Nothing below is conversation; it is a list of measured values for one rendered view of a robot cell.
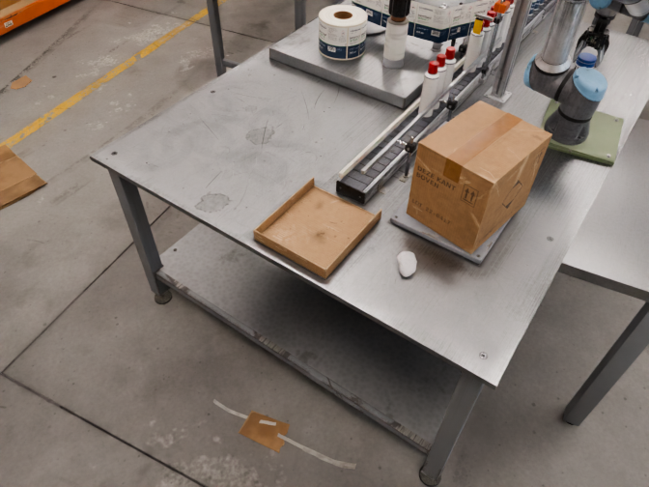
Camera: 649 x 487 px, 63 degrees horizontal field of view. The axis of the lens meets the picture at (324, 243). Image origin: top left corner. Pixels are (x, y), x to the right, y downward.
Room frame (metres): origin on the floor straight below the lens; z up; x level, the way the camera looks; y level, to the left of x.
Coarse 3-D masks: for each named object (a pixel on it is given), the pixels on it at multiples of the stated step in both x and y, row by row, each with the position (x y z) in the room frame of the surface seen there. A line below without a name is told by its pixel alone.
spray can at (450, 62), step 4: (448, 48) 1.79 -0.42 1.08; (452, 48) 1.79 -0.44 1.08; (448, 52) 1.78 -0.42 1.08; (452, 52) 1.78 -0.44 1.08; (448, 56) 1.78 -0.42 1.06; (452, 56) 1.78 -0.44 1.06; (448, 60) 1.78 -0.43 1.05; (452, 60) 1.78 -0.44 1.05; (448, 64) 1.77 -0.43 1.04; (452, 64) 1.77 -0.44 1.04; (448, 68) 1.77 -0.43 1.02; (452, 68) 1.77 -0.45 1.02; (448, 72) 1.77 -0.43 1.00; (452, 72) 1.77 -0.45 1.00; (448, 76) 1.77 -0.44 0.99; (452, 76) 1.78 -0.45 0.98; (444, 80) 1.77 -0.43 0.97; (448, 80) 1.77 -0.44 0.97; (444, 84) 1.77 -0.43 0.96; (448, 84) 1.77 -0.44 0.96; (444, 88) 1.77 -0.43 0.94; (448, 92) 1.77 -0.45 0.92; (444, 96) 1.77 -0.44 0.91; (448, 96) 1.78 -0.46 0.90
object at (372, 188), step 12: (528, 24) 2.45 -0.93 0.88; (480, 72) 2.00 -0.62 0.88; (468, 84) 1.91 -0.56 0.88; (444, 108) 1.73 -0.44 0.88; (456, 108) 1.80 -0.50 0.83; (444, 120) 1.72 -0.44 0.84; (432, 132) 1.63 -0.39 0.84; (396, 168) 1.42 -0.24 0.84; (384, 180) 1.36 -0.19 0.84; (348, 192) 1.28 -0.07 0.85; (360, 192) 1.25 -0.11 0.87; (372, 192) 1.29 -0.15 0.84
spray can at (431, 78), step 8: (432, 64) 1.68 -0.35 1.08; (432, 72) 1.67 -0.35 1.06; (424, 80) 1.68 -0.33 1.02; (432, 80) 1.66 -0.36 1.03; (424, 88) 1.67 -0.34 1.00; (432, 88) 1.66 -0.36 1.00; (424, 96) 1.67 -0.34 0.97; (432, 96) 1.66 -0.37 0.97; (424, 104) 1.66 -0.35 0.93; (432, 112) 1.67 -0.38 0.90
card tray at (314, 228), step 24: (312, 192) 1.29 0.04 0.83; (288, 216) 1.18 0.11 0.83; (312, 216) 1.18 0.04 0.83; (336, 216) 1.18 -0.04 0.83; (360, 216) 1.19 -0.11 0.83; (264, 240) 1.06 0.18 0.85; (288, 240) 1.08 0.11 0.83; (312, 240) 1.08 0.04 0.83; (336, 240) 1.09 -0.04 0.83; (360, 240) 1.09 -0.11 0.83; (312, 264) 0.96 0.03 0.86; (336, 264) 0.98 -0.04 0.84
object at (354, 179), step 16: (528, 16) 2.53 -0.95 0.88; (464, 80) 1.93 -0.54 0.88; (416, 112) 1.70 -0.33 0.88; (400, 128) 1.60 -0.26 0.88; (416, 128) 1.60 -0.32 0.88; (384, 144) 1.50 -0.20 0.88; (368, 160) 1.41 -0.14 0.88; (384, 160) 1.41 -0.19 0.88; (352, 176) 1.33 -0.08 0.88; (368, 176) 1.33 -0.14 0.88
